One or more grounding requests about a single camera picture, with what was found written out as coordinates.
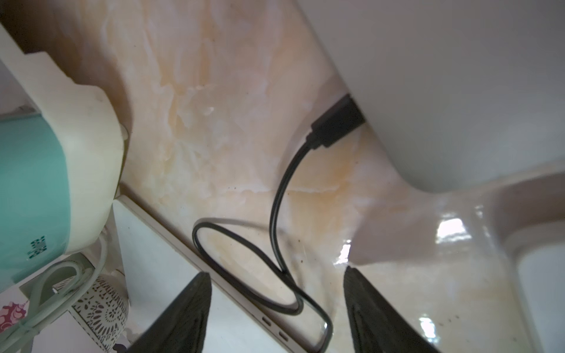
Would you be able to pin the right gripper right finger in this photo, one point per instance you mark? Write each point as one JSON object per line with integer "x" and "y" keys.
{"x": 375, "y": 325}

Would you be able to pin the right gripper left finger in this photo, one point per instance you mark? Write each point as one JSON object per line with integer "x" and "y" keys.
{"x": 182, "y": 326}

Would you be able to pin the white laptop centre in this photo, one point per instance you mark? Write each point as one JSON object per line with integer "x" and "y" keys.
{"x": 158, "y": 266}

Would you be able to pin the silver apple laptop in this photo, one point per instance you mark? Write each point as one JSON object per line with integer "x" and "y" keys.
{"x": 459, "y": 92}

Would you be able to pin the mint green toaster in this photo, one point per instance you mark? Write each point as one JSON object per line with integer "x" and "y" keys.
{"x": 62, "y": 148}

